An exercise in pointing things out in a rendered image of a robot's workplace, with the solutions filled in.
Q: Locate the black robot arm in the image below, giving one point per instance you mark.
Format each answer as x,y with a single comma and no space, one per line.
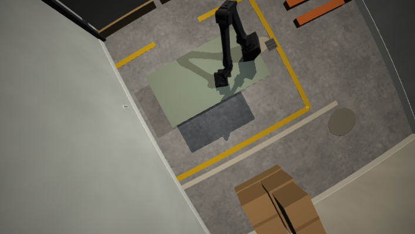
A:
226,15

